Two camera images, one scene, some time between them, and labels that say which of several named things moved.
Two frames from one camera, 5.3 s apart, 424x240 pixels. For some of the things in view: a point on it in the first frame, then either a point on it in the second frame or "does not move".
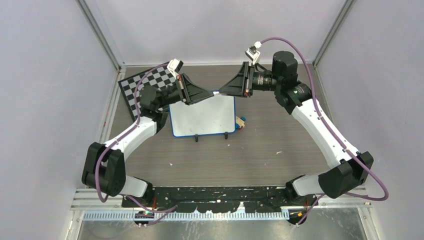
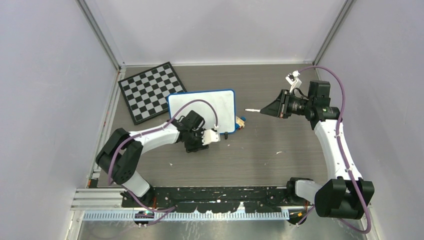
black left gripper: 189,92 -> 189,148
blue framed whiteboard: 213,115 does not move
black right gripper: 241,85 -> 276,108
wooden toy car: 240,122 does not move
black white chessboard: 159,78 does not move
